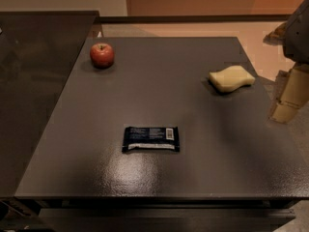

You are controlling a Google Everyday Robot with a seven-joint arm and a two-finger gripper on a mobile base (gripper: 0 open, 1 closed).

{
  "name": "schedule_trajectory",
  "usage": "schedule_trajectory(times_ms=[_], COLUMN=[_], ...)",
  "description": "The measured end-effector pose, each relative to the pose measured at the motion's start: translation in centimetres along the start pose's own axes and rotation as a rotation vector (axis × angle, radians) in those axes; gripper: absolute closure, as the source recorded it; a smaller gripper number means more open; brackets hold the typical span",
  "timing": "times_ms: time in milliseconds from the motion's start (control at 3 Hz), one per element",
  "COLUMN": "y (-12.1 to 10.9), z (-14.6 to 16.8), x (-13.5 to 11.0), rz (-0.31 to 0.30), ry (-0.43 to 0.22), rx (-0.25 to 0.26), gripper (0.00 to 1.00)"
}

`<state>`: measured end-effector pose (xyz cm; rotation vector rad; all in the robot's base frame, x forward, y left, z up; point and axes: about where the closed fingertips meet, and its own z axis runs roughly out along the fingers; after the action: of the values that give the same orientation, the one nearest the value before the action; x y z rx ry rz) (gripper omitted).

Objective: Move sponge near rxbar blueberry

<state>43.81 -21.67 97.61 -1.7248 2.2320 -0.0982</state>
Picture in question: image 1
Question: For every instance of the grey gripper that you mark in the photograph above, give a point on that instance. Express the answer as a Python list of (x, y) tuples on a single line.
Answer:
[(297, 39)]

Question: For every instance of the yellow sponge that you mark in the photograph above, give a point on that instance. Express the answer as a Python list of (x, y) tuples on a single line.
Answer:
[(231, 78)]

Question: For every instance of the dark blue rxbar wrapper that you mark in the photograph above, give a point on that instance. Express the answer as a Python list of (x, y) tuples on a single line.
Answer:
[(137, 138)]

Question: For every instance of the red apple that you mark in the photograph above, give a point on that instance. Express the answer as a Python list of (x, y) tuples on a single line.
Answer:
[(102, 55)]

